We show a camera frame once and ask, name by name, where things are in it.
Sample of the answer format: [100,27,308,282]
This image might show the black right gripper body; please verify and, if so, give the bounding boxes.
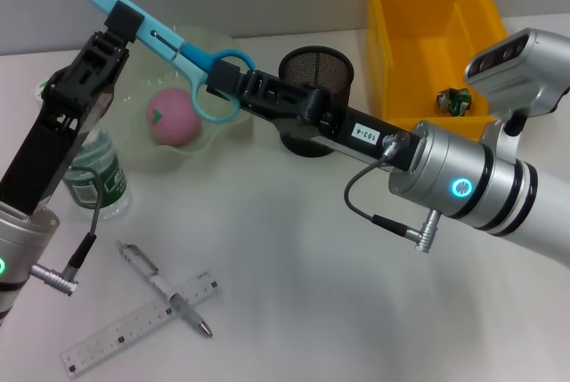
[275,86,424,174]

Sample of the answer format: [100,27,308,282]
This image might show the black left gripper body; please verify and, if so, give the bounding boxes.
[0,65,113,216]

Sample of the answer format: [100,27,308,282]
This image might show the translucent green wavy fruit plate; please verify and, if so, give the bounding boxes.
[106,25,262,174]

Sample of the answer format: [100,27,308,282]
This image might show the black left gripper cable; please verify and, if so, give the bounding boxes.
[29,166,102,297]

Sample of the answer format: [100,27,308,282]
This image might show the blue scissors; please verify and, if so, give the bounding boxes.
[84,0,258,124]

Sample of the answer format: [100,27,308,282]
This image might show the clear water bottle green label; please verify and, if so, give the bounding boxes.
[34,81,133,221]

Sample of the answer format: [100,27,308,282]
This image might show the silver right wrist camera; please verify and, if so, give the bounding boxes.
[462,28,570,136]

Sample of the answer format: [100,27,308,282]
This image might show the yellow plastic bin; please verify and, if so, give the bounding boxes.
[364,0,511,142]

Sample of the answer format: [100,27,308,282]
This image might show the green plastic wrapper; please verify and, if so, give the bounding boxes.
[435,86,471,117]

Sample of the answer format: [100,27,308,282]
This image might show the black mesh pen holder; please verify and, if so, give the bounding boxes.
[277,45,355,158]

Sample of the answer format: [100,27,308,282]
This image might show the pink toy peach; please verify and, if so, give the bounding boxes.
[145,87,202,148]

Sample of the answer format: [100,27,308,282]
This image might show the transparent plastic ruler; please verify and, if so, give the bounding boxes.
[60,268,223,375]

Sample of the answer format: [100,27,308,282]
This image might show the grey silver pen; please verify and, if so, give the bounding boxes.
[116,239,214,339]

